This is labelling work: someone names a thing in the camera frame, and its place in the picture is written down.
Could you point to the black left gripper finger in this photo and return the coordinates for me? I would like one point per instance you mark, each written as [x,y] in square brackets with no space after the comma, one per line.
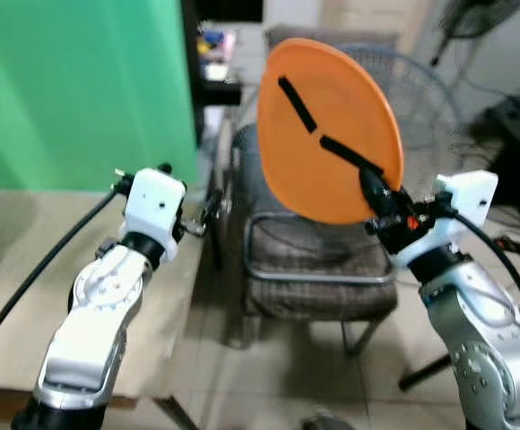
[213,208]

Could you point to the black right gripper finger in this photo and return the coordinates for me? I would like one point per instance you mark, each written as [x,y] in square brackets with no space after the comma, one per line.
[350,155]

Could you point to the orange round plate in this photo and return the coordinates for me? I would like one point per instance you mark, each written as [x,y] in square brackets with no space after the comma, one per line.
[332,179]

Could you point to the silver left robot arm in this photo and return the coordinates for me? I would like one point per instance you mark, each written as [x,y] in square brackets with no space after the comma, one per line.
[94,331]

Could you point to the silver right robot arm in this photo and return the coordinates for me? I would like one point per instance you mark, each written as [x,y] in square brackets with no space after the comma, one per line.
[480,340]

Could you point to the metal chair with plaid cushion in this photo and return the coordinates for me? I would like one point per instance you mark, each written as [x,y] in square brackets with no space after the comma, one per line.
[318,269]

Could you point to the dark shelf with colourful items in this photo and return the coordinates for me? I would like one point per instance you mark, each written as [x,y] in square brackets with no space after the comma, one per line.
[220,63]

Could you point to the light wooden table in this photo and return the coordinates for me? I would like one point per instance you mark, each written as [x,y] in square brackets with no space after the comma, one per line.
[27,242]

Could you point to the green backdrop screen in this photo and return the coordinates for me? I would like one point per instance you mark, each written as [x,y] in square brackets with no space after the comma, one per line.
[81,90]

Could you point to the dark standing fan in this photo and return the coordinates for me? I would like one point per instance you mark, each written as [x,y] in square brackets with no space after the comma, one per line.
[475,18]

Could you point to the grey robot foot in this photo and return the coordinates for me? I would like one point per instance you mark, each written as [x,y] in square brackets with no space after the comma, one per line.
[329,421]

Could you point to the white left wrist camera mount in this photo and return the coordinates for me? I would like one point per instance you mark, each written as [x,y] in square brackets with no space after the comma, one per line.
[155,206]

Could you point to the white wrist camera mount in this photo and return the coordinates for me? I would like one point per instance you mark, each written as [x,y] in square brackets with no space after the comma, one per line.
[155,206]
[471,193]

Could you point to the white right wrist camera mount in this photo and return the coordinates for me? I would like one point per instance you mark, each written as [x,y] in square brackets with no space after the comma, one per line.
[471,193]

